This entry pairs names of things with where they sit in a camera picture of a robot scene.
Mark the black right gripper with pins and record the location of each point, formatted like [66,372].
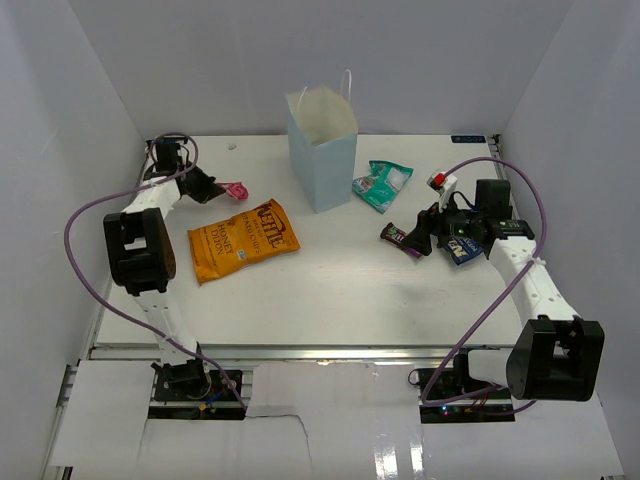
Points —
[419,239]

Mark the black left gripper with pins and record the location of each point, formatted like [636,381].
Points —
[214,190]

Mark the pink candy wrapper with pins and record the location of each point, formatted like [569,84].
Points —
[235,190]

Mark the brown purple M&M's packet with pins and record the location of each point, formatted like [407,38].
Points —
[394,236]

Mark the blue Kettle chips bag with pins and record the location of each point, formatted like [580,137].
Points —
[461,250]

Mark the orange Kettle chips bag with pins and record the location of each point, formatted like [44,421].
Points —
[248,238]

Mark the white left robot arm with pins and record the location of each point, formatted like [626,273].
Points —
[142,259]

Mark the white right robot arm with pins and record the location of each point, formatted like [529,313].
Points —
[557,354]

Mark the light blue paper bag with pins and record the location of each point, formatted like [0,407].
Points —
[322,133]

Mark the white front cover paper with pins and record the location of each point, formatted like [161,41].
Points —
[308,421]

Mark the teal snack packet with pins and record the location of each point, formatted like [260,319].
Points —
[383,183]

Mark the blue label sticker right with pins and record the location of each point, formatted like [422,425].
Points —
[468,139]

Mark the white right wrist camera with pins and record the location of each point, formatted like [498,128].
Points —
[444,185]

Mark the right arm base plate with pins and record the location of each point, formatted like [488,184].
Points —
[454,401]

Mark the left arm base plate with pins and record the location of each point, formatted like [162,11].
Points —
[191,392]

